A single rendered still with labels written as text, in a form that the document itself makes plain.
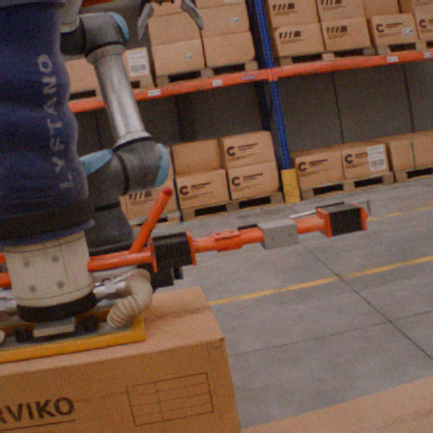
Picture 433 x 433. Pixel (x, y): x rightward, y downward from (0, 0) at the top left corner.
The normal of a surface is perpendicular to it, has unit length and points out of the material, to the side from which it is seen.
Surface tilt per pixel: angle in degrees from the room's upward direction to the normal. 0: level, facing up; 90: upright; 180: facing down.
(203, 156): 91
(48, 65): 78
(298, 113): 90
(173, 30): 90
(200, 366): 90
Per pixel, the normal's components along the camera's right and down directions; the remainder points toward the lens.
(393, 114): 0.09, 0.15
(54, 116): 0.77, -0.40
